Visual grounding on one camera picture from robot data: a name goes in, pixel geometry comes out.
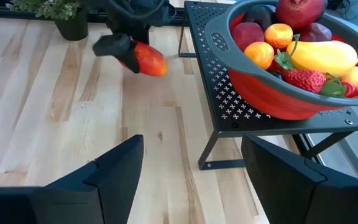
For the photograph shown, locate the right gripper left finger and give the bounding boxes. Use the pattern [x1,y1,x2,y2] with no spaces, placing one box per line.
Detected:
[0,134,145,224]

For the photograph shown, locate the small red cherry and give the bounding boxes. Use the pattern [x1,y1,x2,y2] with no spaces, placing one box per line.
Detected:
[342,81,358,98]

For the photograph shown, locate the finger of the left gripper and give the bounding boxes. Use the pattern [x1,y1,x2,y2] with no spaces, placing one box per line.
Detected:
[91,33,141,74]

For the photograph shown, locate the black perforated metal shelf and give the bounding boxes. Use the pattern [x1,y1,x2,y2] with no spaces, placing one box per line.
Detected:
[178,0,358,171]

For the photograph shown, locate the large red pepper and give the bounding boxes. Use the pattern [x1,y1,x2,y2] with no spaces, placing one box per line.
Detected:
[118,40,169,78]

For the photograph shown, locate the red strawberry green leaves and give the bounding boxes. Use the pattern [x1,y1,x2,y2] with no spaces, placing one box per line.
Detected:
[318,73,347,98]
[273,49,328,94]

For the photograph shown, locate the potted plant white flowers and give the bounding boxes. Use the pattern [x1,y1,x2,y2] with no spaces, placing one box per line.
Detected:
[6,0,90,42]

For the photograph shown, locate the red collapsible colander grey rim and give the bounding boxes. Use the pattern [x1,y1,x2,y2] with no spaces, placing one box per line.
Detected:
[204,0,358,121]

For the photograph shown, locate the small orange peach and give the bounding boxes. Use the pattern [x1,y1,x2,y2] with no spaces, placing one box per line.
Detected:
[244,41,275,70]
[264,23,294,50]

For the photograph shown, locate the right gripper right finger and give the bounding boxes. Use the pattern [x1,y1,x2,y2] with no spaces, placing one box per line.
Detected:
[241,134,358,224]

